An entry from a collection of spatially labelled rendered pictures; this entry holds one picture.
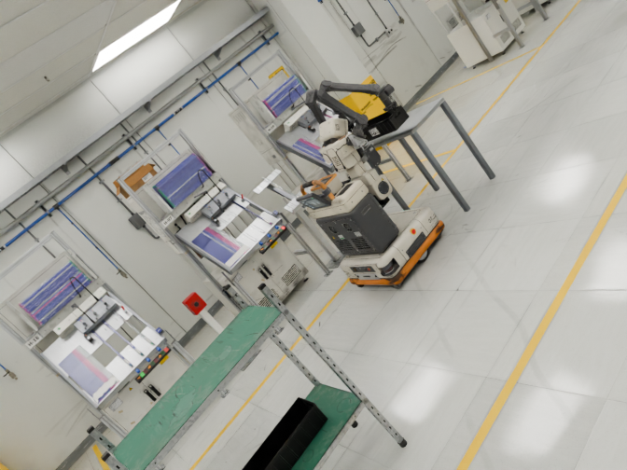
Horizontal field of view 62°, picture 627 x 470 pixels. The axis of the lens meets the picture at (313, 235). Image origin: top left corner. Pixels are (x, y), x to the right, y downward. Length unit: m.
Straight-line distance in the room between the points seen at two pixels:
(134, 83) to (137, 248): 1.96
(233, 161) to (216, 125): 0.50
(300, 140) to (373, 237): 1.97
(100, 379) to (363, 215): 2.35
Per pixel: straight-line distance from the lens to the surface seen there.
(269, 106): 5.50
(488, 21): 7.88
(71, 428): 6.39
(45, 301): 4.69
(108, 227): 6.30
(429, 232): 4.05
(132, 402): 4.72
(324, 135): 4.01
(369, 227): 3.74
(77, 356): 4.59
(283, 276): 5.10
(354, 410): 2.57
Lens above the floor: 1.75
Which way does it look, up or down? 16 degrees down
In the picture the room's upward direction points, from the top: 40 degrees counter-clockwise
